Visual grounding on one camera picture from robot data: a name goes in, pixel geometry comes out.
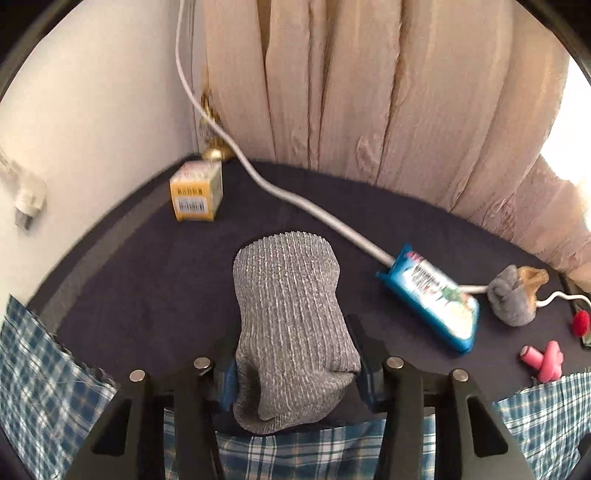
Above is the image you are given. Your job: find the blue plaid cloth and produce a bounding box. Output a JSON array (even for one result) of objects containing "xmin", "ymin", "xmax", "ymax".
[{"xmin": 1, "ymin": 298, "xmax": 590, "ymax": 479}]

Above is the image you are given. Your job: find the white power cable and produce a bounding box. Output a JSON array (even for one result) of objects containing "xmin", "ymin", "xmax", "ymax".
[{"xmin": 174, "ymin": 0, "xmax": 591, "ymax": 309}]

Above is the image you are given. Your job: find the white wall plug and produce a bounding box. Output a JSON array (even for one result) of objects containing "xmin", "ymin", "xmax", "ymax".
[{"xmin": 1, "ymin": 151, "xmax": 47, "ymax": 231}]

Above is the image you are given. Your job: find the small black pad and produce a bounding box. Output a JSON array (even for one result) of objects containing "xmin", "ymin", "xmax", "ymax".
[{"xmin": 580, "ymin": 333, "xmax": 591, "ymax": 349}]

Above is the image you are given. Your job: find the blue cracker packet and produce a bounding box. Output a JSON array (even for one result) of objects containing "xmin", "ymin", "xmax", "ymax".
[{"xmin": 376, "ymin": 244, "xmax": 480, "ymax": 355}]

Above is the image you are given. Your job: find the gold curtain tassel bell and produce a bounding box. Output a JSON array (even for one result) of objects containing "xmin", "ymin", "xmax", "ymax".
[{"xmin": 199, "ymin": 66, "xmax": 235, "ymax": 162}]

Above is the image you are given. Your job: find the beige curtain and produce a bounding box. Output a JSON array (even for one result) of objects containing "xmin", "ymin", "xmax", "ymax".
[{"xmin": 204, "ymin": 1, "xmax": 590, "ymax": 289}]

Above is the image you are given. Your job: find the red pompom ball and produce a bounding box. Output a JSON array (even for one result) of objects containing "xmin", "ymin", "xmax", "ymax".
[{"xmin": 571, "ymin": 310, "xmax": 590, "ymax": 338}]

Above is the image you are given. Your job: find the grey and tan sock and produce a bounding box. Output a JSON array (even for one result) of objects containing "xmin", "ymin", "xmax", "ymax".
[{"xmin": 486, "ymin": 265, "xmax": 549, "ymax": 327}]

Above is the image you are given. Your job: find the pink twisted toy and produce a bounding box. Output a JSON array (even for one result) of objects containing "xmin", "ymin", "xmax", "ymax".
[{"xmin": 519, "ymin": 340, "xmax": 564, "ymax": 383}]

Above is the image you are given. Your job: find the small yellow box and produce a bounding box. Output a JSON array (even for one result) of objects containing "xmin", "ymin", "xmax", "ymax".
[{"xmin": 169, "ymin": 160, "xmax": 223, "ymax": 222}]

